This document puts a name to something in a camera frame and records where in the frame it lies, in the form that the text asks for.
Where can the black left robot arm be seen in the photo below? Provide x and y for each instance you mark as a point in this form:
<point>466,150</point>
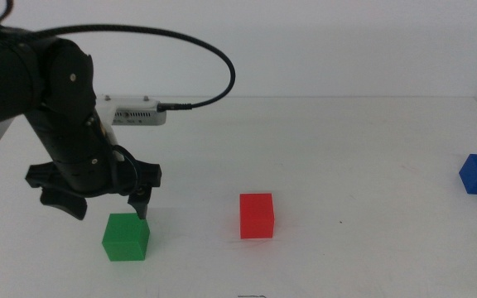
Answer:
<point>35,87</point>

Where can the red cube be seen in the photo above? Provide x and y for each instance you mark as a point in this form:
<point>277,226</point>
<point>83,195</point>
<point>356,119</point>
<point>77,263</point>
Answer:
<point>257,215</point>

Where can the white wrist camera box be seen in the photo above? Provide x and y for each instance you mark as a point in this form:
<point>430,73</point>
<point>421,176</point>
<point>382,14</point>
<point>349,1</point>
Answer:
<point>139,113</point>

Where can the green cube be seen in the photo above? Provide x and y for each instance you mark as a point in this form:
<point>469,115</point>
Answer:
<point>126,238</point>

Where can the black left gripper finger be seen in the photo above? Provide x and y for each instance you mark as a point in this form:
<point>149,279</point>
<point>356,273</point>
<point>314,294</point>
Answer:
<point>66,205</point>
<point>141,203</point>

